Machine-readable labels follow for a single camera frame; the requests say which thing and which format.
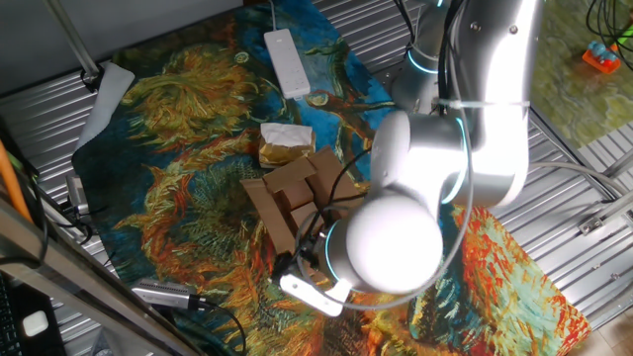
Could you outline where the brown cardboard box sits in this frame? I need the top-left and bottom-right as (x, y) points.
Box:
(239, 144), (368, 258)

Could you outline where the gold and white tissue pack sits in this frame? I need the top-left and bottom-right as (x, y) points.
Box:
(257, 122), (317, 170)

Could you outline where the white power strip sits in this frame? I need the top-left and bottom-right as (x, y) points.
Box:
(263, 28), (312, 101)

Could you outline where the sunflower painting cloth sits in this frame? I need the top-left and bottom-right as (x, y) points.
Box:
(71, 0), (592, 356)

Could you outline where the green patterned mat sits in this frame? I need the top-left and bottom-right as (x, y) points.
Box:
(531, 0), (633, 150)

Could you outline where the metal tripod pole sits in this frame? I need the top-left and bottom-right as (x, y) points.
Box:
(42, 0), (106, 94)

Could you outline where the orange toy block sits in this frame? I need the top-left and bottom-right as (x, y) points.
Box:
(582, 47), (622, 75)

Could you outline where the blue toy piece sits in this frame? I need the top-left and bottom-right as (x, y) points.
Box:
(587, 40), (619, 63)

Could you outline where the white rounded device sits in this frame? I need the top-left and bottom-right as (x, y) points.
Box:
(22, 310), (51, 338)

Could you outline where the green plastic stick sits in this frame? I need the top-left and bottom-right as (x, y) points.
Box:
(611, 23), (633, 51)

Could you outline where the black keyboard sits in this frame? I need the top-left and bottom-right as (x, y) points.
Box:
(0, 274), (24, 356)

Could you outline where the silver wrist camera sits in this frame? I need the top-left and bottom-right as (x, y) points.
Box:
(278, 271), (353, 318)

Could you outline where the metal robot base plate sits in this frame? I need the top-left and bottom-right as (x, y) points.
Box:
(376, 63), (421, 118)

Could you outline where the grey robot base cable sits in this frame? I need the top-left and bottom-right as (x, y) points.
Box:
(527, 160), (632, 197)

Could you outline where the aluminium frame beam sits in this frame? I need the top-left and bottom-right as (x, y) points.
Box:
(0, 197), (205, 356)

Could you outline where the aluminium rail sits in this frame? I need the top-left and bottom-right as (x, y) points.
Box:
(600, 146), (633, 180)
(577, 190), (633, 237)

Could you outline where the orange cable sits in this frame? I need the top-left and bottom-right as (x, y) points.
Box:
(0, 139), (34, 224)

